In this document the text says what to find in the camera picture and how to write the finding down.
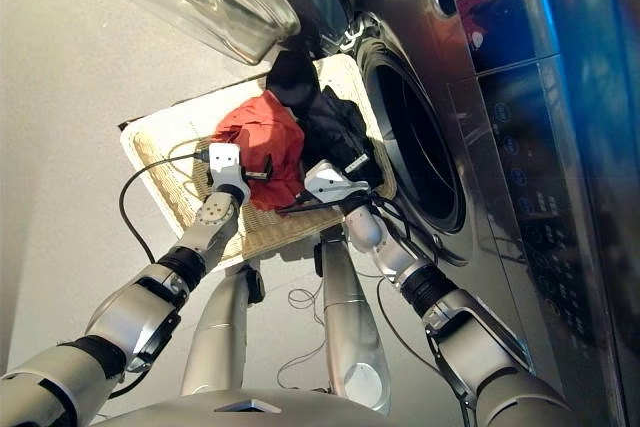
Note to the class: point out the orange red garment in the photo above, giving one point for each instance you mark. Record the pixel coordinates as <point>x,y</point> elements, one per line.
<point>265,147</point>

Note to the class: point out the black garment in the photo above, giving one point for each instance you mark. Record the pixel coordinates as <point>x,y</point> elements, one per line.
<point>330,127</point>

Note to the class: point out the pale woven laundry basket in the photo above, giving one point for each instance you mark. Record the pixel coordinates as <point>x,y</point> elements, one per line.
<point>165,157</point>

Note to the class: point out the round washing machine door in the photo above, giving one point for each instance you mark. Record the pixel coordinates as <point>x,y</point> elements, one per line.
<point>210,2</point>

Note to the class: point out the grey washing machine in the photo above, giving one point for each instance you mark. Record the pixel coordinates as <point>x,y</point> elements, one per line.
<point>410,12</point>

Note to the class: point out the silver robot torso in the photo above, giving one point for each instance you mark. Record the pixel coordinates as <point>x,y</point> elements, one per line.
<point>250,412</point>

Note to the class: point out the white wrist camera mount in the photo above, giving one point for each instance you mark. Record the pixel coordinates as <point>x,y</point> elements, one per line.
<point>330,184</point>
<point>225,167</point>

